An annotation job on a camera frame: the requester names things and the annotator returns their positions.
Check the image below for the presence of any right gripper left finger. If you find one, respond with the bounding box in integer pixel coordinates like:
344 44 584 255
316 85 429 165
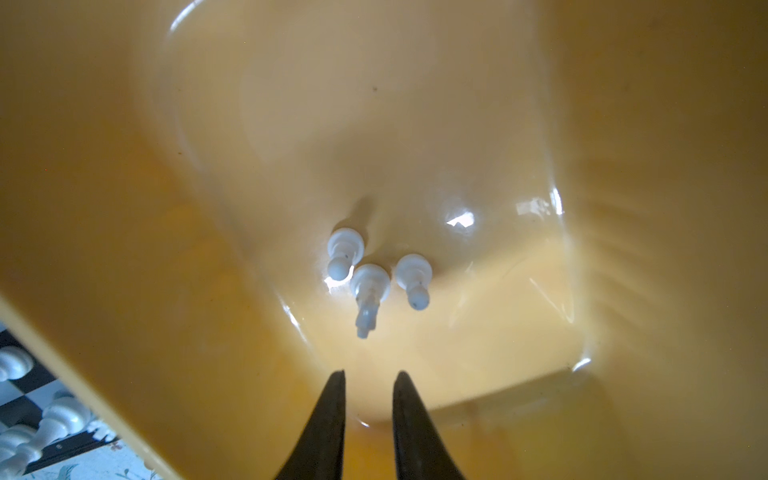
276 370 346 480

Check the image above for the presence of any yellow plastic tray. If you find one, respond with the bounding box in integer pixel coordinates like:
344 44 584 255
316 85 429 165
1 1 767 479

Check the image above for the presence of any white chess pawn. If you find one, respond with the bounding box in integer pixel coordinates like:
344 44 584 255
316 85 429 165
350 264 391 339
395 254 433 311
327 228 365 282

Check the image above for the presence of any black white chess board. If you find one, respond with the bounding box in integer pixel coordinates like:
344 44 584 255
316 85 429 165
1 327 118 474

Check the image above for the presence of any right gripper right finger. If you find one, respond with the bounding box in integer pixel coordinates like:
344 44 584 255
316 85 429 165
392 371 464 480

